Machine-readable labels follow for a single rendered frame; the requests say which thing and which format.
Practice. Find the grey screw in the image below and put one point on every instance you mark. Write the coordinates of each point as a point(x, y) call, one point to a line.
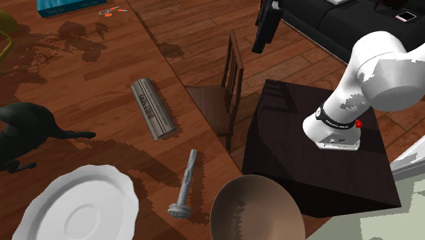
point(186, 181)

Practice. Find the folded grey newspaper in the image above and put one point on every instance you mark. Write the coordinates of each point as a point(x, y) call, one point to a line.
point(152, 108)

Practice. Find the orange and silver keys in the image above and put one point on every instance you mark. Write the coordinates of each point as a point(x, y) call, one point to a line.
point(109, 11)

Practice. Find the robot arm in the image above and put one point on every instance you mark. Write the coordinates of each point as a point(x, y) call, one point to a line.
point(382, 76)

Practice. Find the black sofa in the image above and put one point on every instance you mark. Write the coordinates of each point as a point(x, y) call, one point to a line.
point(332, 20)

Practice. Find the black animal figure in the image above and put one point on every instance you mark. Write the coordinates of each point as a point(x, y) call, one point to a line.
point(23, 129)

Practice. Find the white phone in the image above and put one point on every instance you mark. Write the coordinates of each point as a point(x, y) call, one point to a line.
point(406, 16)

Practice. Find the white plate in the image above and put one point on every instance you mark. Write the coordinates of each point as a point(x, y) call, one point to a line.
point(83, 206)

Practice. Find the dark robot stand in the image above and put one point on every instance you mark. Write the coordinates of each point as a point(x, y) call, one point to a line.
point(298, 159)

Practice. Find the brown bowl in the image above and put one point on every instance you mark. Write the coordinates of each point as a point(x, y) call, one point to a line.
point(255, 209)

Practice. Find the dark wooden chair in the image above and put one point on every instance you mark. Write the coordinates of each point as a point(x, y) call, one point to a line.
point(219, 99)

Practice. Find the yellow-green chair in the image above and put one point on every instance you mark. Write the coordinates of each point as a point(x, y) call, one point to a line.
point(6, 33)

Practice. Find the blue book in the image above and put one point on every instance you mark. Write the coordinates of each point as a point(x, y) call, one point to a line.
point(66, 6)

